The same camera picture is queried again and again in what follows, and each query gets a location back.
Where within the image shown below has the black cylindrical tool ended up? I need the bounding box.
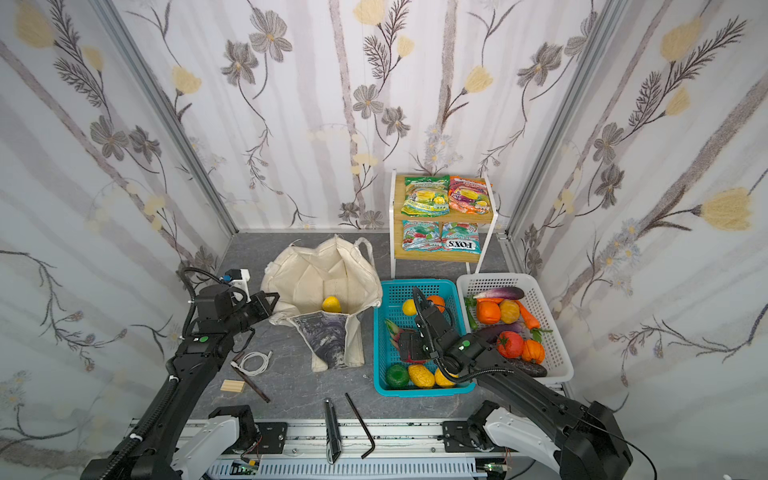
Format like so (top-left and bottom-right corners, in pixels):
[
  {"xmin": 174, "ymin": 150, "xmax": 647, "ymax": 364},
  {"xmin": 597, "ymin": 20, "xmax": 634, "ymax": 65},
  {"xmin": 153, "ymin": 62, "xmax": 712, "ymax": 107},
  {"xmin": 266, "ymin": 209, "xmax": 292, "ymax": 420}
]
[{"xmin": 323, "ymin": 398, "xmax": 343, "ymax": 465}]

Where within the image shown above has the white coiled cable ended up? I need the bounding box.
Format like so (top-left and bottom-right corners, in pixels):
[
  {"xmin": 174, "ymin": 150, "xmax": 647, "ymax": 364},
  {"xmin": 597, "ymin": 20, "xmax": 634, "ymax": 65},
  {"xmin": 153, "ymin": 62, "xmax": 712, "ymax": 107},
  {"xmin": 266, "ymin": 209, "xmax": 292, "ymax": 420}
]
[{"xmin": 231, "ymin": 350, "xmax": 274, "ymax": 377}]

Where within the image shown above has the white plastic basket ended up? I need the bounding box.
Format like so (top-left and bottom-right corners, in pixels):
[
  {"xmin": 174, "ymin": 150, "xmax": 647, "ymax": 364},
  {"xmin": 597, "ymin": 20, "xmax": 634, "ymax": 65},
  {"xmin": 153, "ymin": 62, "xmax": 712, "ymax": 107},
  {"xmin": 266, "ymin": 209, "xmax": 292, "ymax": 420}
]
[{"xmin": 456, "ymin": 273, "xmax": 574, "ymax": 385}]

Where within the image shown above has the black hex key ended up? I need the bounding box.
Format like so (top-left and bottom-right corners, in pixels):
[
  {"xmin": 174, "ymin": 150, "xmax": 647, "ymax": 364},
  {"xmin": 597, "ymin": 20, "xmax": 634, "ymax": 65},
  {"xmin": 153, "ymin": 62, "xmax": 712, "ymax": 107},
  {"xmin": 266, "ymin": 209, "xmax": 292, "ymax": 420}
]
[{"xmin": 344, "ymin": 392, "xmax": 376, "ymax": 460}]

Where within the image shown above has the yellow bell pepper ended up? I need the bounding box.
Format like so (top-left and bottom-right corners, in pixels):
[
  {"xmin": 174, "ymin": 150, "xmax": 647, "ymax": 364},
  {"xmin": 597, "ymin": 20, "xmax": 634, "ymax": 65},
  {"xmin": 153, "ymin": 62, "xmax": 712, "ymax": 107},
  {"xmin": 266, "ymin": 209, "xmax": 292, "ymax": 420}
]
[{"xmin": 499, "ymin": 300, "xmax": 521, "ymax": 324}]

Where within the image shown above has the green round fruit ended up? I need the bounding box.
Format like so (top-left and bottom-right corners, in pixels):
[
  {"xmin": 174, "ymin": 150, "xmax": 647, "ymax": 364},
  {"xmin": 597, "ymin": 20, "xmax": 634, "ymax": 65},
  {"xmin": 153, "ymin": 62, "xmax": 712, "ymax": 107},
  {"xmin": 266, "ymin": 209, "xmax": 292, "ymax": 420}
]
[{"xmin": 385, "ymin": 363, "xmax": 410, "ymax": 390}]

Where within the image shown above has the orange carrot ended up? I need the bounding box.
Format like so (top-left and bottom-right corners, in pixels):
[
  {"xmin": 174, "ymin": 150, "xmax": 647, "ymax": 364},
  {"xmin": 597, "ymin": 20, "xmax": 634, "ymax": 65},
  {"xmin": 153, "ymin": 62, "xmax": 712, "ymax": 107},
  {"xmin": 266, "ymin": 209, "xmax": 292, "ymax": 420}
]
[{"xmin": 515, "ymin": 300, "xmax": 541, "ymax": 331}]

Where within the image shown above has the large yellow citron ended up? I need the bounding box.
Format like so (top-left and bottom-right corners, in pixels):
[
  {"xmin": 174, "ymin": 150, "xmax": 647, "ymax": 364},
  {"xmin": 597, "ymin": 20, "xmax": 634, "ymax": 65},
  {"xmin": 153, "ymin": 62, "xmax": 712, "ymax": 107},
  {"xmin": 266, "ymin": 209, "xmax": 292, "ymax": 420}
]
[{"xmin": 434, "ymin": 369, "xmax": 455, "ymax": 388}]

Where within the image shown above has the yellow bumpy mango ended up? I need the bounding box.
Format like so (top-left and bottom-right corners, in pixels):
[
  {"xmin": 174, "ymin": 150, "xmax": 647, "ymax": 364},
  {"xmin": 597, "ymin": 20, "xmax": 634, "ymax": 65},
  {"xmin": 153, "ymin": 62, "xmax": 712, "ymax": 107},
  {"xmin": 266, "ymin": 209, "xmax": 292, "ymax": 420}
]
[{"xmin": 407, "ymin": 364, "xmax": 436, "ymax": 389}]

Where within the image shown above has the dark thin stick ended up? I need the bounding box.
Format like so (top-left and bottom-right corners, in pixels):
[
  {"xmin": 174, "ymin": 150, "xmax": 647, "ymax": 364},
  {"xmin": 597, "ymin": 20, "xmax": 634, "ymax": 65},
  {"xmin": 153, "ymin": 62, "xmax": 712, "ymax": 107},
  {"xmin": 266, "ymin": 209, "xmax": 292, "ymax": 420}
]
[{"xmin": 231, "ymin": 362, "xmax": 271, "ymax": 404}]

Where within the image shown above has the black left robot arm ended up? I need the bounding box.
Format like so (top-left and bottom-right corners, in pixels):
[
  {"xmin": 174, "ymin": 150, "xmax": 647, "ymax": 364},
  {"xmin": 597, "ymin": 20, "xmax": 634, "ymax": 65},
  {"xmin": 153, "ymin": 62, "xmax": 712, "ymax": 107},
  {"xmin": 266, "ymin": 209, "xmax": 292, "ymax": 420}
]
[{"xmin": 81, "ymin": 267, "xmax": 280, "ymax": 479}]

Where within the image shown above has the orange fruit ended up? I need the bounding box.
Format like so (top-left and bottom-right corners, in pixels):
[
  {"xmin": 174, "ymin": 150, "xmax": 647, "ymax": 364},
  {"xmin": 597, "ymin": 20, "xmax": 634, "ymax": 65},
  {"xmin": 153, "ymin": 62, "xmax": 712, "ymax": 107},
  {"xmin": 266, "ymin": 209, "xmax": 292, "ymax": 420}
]
[{"xmin": 427, "ymin": 295, "xmax": 446, "ymax": 313}]

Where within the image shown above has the red tomato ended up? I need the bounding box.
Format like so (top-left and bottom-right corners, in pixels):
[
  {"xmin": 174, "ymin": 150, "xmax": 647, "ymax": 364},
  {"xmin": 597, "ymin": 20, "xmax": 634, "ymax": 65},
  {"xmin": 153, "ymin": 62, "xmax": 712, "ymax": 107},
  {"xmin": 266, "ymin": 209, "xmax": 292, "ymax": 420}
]
[{"xmin": 496, "ymin": 331, "xmax": 525, "ymax": 359}]

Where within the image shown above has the orange Fox's fruits candy bag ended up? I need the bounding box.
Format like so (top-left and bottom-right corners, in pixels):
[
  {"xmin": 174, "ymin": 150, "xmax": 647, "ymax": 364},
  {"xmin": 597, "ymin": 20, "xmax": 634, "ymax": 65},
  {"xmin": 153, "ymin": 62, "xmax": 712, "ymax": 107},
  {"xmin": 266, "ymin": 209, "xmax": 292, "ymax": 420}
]
[{"xmin": 448, "ymin": 176, "xmax": 491, "ymax": 215}]

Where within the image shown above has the green candy bag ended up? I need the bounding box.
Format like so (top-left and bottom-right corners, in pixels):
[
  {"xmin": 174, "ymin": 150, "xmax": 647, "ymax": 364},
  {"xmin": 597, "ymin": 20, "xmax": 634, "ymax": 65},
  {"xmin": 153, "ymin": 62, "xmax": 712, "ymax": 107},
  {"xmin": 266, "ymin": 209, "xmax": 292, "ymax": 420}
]
[{"xmin": 401, "ymin": 176, "xmax": 450, "ymax": 217}]

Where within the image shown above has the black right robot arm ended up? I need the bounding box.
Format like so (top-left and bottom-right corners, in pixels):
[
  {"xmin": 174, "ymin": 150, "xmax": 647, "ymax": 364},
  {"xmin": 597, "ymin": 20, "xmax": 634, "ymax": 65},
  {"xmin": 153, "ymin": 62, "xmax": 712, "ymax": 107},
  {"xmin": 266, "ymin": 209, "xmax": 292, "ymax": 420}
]
[{"xmin": 412, "ymin": 287, "xmax": 643, "ymax": 479}]

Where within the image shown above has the orange persimmon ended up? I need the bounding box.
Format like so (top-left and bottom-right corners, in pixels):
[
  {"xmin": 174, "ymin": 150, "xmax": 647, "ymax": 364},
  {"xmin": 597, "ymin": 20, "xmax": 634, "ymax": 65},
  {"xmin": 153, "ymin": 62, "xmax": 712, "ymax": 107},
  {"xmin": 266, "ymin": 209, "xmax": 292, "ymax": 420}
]
[{"xmin": 475, "ymin": 299, "xmax": 501, "ymax": 325}]

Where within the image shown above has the small yellow lemon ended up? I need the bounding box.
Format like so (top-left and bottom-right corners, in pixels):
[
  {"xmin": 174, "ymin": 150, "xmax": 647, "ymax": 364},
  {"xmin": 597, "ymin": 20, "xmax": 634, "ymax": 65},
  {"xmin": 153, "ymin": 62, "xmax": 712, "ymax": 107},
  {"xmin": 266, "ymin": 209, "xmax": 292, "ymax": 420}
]
[{"xmin": 401, "ymin": 299, "xmax": 417, "ymax": 317}]

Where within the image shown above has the small orange pumpkin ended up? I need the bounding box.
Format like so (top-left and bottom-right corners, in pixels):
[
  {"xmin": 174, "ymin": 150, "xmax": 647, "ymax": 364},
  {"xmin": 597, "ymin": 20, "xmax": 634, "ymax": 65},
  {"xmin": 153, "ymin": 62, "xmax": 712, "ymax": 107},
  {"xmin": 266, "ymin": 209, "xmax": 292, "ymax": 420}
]
[{"xmin": 521, "ymin": 340, "xmax": 546, "ymax": 365}]

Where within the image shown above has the beige canvas tote bag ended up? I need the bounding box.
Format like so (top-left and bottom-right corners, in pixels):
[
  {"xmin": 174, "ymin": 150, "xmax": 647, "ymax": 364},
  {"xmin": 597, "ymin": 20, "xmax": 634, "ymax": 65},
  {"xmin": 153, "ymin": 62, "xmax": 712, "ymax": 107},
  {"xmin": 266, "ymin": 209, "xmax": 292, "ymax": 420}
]
[{"xmin": 261, "ymin": 236, "xmax": 383, "ymax": 372}]

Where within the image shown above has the small wooden block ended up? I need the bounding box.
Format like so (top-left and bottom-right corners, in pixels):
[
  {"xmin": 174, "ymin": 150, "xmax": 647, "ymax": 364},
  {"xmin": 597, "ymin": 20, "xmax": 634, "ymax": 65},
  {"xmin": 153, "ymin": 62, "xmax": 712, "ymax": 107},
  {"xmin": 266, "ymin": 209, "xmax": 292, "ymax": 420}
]
[{"xmin": 220, "ymin": 379, "xmax": 246, "ymax": 394}]

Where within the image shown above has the pink dragon fruit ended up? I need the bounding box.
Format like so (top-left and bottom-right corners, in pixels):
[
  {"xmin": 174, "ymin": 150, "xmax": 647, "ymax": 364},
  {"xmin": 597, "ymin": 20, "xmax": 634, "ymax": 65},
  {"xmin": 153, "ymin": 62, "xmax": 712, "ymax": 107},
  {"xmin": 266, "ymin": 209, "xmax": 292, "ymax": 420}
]
[{"xmin": 385, "ymin": 319, "xmax": 413, "ymax": 363}]

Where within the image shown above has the teal Fox's candy bag right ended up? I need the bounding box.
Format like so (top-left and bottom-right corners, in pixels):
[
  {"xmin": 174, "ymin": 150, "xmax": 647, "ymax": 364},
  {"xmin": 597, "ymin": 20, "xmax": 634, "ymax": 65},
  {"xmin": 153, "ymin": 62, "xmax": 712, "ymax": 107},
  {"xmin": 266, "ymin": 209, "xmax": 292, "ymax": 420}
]
[{"xmin": 441, "ymin": 222, "xmax": 482, "ymax": 254}]

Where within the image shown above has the dark purple eggplant lower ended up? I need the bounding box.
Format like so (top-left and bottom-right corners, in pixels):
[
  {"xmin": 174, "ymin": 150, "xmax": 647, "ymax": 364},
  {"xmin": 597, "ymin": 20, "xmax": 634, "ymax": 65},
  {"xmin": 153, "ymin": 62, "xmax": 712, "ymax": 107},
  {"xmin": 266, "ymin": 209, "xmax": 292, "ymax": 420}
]
[{"xmin": 474, "ymin": 322, "xmax": 526, "ymax": 344}]

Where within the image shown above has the teal candy bag left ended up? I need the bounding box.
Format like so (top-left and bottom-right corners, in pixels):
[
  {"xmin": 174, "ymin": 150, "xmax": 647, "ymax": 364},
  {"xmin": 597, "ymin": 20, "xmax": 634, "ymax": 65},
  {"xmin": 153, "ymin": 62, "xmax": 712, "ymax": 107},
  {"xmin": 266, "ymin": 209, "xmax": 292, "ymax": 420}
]
[{"xmin": 402, "ymin": 220, "xmax": 442, "ymax": 252}]

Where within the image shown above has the teal plastic basket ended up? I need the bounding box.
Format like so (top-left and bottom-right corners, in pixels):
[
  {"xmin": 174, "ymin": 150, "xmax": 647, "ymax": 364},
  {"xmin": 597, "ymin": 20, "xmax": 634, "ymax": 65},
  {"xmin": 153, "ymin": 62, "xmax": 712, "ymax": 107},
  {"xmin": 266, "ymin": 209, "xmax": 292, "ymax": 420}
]
[{"xmin": 373, "ymin": 279, "xmax": 475, "ymax": 399}]

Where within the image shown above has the white wooden two-tier shelf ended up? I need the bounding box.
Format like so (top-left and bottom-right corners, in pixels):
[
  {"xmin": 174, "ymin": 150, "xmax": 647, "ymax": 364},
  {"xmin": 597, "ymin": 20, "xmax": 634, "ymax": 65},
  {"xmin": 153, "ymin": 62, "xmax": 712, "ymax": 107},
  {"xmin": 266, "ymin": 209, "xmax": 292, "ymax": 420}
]
[{"xmin": 388, "ymin": 169, "xmax": 499, "ymax": 279}]

